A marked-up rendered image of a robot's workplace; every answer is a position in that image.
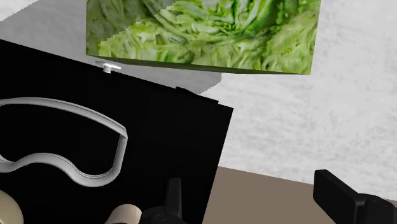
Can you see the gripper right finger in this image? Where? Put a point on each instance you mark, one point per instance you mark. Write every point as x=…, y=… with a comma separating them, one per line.
x=341, y=195

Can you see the beige cylinder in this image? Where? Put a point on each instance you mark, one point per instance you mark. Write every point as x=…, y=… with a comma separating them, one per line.
x=124, y=214

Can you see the beige round object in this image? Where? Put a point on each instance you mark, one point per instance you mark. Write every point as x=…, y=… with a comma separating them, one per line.
x=9, y=211

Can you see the white curved band loop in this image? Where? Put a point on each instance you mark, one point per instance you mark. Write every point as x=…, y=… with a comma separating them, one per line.
x=93, y=114

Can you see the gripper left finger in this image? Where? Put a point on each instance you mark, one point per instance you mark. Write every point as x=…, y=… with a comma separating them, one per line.
x=173, y=198

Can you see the green leaf-patterned robot stand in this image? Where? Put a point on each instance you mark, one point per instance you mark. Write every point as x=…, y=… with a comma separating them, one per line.
x=201, y=34

